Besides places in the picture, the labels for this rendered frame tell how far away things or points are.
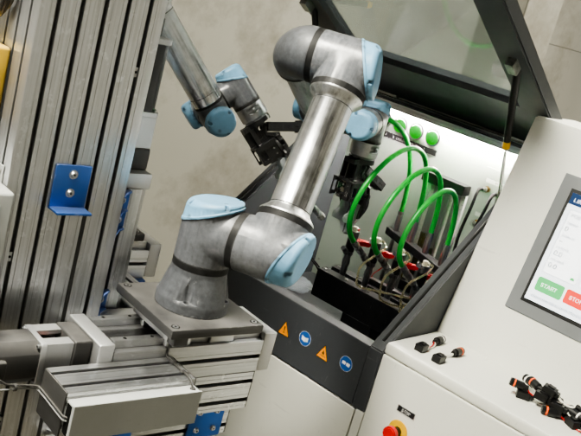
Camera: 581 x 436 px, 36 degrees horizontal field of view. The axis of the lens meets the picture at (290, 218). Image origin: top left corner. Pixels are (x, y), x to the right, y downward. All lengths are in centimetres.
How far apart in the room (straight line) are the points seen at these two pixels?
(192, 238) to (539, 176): 91
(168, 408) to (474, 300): 89
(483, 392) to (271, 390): 61
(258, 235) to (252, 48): 259
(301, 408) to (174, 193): 211
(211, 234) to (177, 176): 248
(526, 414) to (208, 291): 72
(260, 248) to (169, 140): 245
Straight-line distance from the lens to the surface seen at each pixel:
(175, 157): 416
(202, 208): 172
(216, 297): 178
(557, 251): 218
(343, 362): 218
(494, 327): 222
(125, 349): 173
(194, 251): 174
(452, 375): 204
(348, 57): 181
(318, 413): 226
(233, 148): 433
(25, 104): 166
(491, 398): 200
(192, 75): 215
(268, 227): 170
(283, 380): 232
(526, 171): 226
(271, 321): 232
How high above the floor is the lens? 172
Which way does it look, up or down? 15 degrees down
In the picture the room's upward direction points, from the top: 15 degrees clockwise
